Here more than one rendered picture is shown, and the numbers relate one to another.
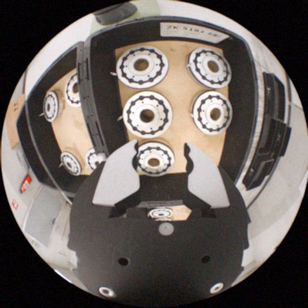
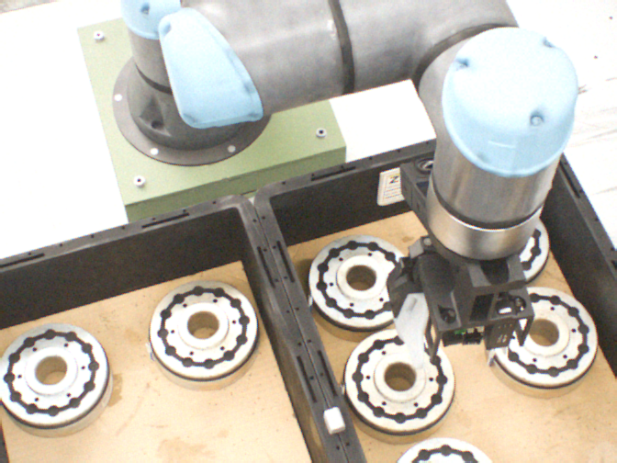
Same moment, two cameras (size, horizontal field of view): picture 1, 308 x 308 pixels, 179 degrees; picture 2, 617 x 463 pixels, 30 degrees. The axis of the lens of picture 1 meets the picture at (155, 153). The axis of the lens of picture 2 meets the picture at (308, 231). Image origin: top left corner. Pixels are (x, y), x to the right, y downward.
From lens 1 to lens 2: 90 cm
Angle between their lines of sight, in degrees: 63
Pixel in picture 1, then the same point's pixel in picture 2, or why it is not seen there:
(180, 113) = (469, 376)
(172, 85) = not seen: hidden behind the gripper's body
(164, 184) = not seen: outside the picture
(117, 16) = not seen: hidden behind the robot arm
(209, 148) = (594, 444)
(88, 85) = (296, 291)
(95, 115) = (316, 340)
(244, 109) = (597, 276)
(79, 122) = (185, 445)
